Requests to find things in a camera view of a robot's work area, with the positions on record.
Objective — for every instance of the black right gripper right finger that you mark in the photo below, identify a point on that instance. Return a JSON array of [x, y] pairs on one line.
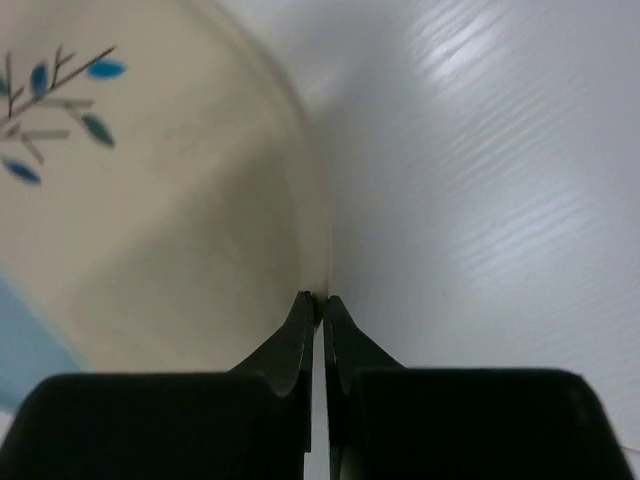
[[389, 421]]

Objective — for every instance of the cream and blue plate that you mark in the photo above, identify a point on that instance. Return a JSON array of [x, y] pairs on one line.
[[160, 205]]

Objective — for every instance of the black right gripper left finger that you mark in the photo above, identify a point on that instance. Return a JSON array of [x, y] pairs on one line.
[[251, 422]]

